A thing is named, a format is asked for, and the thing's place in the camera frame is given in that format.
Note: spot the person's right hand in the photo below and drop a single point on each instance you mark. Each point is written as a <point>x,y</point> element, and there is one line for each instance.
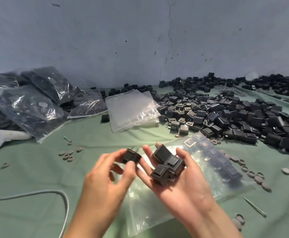
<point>186,193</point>

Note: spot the cluster of black bagged parts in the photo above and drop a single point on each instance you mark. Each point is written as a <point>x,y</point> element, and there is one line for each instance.
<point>221,166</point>

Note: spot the row of black plastic parts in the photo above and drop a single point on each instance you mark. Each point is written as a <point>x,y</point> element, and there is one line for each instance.
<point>134,87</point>

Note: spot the pile of black plastic parts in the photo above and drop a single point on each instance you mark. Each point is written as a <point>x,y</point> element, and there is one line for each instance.
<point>276,83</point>
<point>228,113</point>

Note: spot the person's right forearm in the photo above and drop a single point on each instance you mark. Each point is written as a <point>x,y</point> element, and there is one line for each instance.
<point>214,223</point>

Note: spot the green table cloth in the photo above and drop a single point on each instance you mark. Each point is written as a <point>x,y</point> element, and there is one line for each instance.
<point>35,171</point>

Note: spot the black plastic relay housing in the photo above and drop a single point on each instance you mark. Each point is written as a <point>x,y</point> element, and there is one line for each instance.
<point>161,153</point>
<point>175,164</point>
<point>105,118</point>
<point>161,174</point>
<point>131,156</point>

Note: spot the grey round cap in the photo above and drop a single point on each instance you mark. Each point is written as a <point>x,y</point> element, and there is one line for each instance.
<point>286,171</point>
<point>4,166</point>

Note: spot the white handheld controller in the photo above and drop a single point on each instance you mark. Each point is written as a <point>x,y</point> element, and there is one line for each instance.
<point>3,138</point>

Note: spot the person's right thumb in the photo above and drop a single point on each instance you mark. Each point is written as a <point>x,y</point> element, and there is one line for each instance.
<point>187,159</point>

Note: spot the stack of empty clear bags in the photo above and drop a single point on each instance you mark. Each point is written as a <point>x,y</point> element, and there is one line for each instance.
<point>132,109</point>

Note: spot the small green screw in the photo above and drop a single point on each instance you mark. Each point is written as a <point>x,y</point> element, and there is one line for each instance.
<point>66,139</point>

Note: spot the large filled clear parts bag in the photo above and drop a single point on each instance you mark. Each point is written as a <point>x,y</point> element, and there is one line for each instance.
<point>27,109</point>

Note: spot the person's left hand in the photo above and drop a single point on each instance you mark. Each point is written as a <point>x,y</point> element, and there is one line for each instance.
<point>99,185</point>

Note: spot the person's left thumb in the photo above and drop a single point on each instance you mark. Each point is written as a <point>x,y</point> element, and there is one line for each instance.
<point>129,174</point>

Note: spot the clear zip bag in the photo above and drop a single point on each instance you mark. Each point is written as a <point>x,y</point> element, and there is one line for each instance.
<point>216,190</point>

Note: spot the person's left forearm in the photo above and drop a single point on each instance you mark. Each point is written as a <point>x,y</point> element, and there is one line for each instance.
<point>89,225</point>

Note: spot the grey pointed pin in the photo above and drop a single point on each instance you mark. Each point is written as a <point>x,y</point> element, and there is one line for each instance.
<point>254,206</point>

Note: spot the group of grey round caps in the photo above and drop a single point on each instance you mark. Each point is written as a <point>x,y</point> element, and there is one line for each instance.
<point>68,154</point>
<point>238,221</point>
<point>253,174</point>

